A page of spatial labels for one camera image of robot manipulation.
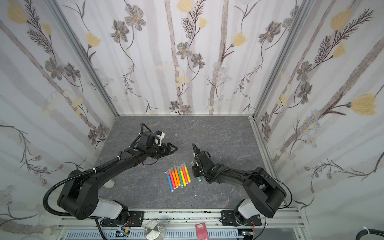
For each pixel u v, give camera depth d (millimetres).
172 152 766
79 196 425
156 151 734
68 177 441
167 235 702
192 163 909
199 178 841
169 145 777
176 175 882
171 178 866
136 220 737
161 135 810
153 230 590
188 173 887
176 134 1075
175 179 863
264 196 435
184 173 885
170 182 859
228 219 733
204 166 683
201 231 714
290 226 728
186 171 901
